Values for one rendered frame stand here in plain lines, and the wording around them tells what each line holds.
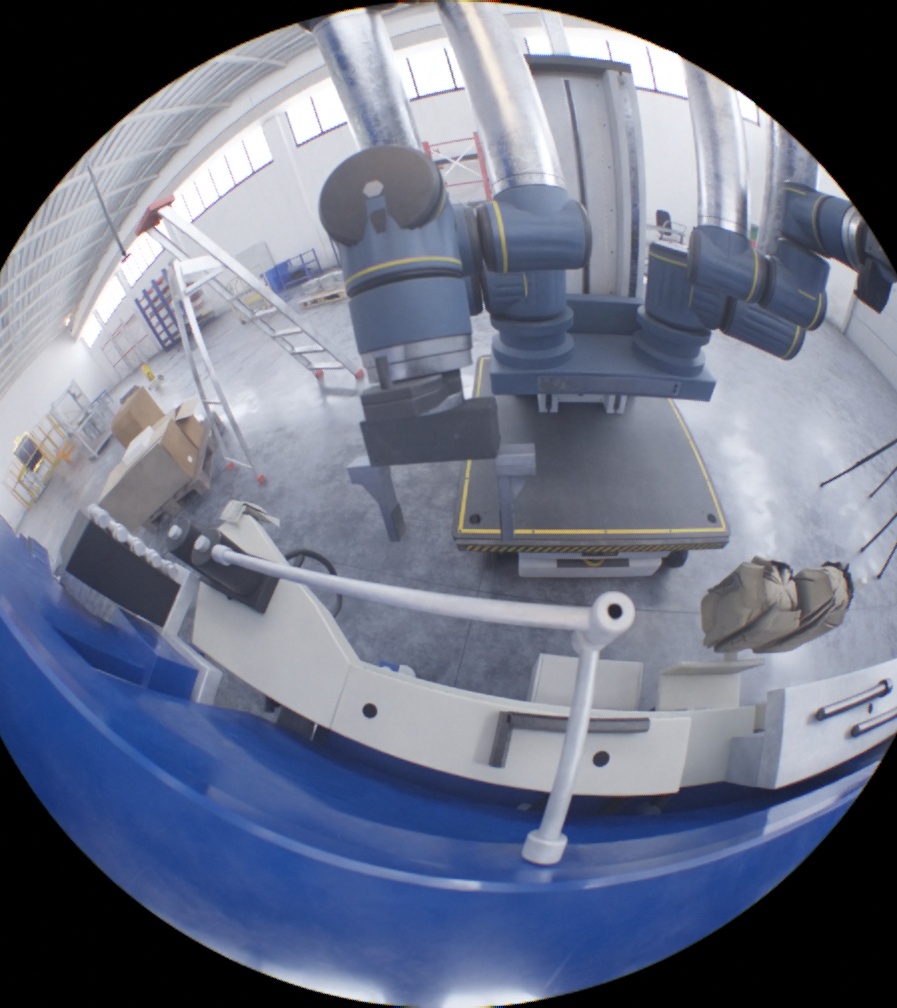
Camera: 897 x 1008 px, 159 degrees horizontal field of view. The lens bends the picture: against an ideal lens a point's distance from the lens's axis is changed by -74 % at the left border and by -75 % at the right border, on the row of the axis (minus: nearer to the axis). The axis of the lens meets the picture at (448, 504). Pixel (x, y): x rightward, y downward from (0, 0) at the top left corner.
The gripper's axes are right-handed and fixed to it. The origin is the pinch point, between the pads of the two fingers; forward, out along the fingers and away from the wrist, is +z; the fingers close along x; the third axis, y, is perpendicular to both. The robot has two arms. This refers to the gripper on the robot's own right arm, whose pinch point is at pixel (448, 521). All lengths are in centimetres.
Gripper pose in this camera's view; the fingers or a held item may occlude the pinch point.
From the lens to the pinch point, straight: 36.8
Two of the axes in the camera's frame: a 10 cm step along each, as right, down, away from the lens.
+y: 2.1, -5.0, 8.4
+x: -9.6, 0.3, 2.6
